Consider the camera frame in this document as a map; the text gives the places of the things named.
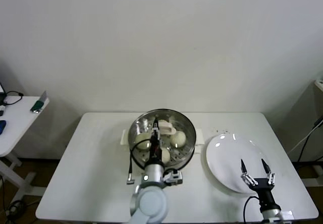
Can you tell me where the black hanging cable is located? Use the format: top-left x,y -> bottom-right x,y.
298,130 -> 315,163

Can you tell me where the perforated steel steamer basket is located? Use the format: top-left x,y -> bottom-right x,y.
127,108 -> 197,172

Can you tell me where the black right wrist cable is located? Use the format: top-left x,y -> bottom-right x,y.
243,195 -> 262,224

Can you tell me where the white wall cable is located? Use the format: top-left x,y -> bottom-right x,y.
289,123 -> 323,154

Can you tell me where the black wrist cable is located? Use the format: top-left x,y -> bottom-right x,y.
125,138 -> 153,186
243,195 -> 262,224

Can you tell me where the black floor cable bundle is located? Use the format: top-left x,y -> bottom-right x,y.
9,199 -> 29,211

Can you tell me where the green handled scraper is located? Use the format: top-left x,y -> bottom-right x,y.
30,90 -> 50,114

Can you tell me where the white round plate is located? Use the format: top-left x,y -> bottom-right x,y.
205,133 -> 272,194

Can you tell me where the white metal frame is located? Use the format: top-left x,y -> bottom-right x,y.
301,165 -> 323,187

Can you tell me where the black desk device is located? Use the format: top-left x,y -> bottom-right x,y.
0,80 -> 8,103

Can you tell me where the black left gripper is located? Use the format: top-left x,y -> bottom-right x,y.
148,118 -> 164,165

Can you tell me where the black desk cable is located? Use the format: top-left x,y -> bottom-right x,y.
0,90 -> 25,106

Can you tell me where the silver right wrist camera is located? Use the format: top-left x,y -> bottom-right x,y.
261,207 -> 294,220

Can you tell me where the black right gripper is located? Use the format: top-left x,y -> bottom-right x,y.
241,158 -> 276,210

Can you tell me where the white side table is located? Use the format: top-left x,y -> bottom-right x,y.
0,95 -> 51,204

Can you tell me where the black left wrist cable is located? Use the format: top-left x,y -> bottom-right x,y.
125,138 -> 153,186

